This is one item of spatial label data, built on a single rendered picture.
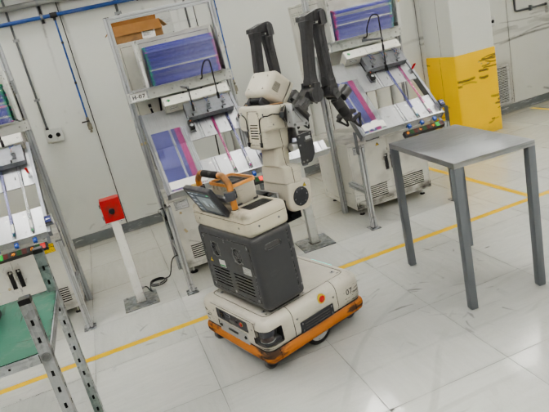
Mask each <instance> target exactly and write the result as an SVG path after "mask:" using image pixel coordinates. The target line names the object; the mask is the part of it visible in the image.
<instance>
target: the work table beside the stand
mask: <svg viewBox="0 0 549 412"><path fill-rule="evenodd" d="M389 148H390V153H391V162H392V168H393V173H394V179H395V188H396V193H397V198H398V204H399V213H400V218H401V223H402V228H403V234H404V243H405V248H406V253H407V259H408V264H409V265H410V266H413V265H416V264H417V263H416V257H415V252H414V247H413V237H412V232H411V226H410V221H409V215H408V205H407V200H406V194H405V189H404V179H403V174H402V168H401V163H400V158H399V151H400V152H403V153H405V154H408V155H412V156H415V157H418V158H420V159H424V160H427V161H430V162H432V163H437V164H439V165H442V166H445V167H447V168H450V174H451V181H452V188H453V199H454V206H455V213H456V218H457V231H458V238H459V244H460V250H461V257H462V269H463V275H464V282H465V288H466V300H467V306H468V307H469V308H470V309H471V310H475V309H476V308H479V306H478V299H477V292H476V286H475V272H474V266H473V259H472V252H471V246H472V245H473V238H472V231H471V218H470V211H469V204H468V197H467V190H466V177H465V170H464V167H465V166H467V165H471V164H474V163H478V162H481V161H484V160H487V159H491V158H495V157H498V156H500V155H505V154H508V153H511V152H514V151H517V150H522V149H523V150H524V168H525V177H526V187H527V197H528V206H529V225H530V234H531V244H532V254H533V273H534V282H535V284H537V285H539V286H541V285H544V284H546V275H545V264H544V253H543V243H542V223H541V213H540V202H539V191H538V171H537V160H536V150H535V140H534V139H530V138H525V137H518V136H513V135H508V134H504V133H500V132H491V131H487V130H483V129H478V128H470V127H466V126H461V125H457V124H454V125H452V126H448V127H446V128H441V129H437V130H434V131H431V132H426V133H423V134H420V135H417V136H414V137H409V138H406V139H403V140H400V141H395V142H391V143H389Z"/></svg>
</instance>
